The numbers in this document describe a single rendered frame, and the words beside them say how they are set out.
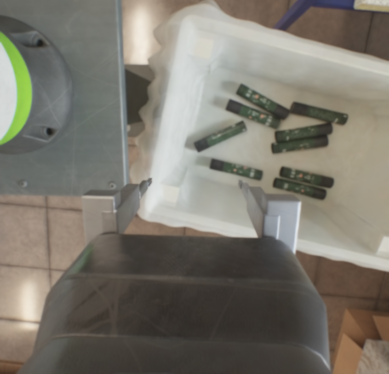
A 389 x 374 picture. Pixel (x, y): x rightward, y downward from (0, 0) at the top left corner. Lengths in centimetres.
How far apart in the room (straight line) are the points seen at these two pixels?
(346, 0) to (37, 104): 80
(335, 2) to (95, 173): 76
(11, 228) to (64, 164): 130
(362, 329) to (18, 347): 179
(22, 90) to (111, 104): 10
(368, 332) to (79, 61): 157
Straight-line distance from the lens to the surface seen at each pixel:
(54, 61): 36
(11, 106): 29
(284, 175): 83
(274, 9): 134
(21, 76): 31
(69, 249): 158
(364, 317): 175
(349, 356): 162
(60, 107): 35
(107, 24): 36
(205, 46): 60
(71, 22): 38
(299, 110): 82
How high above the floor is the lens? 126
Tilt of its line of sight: 76 degrees down
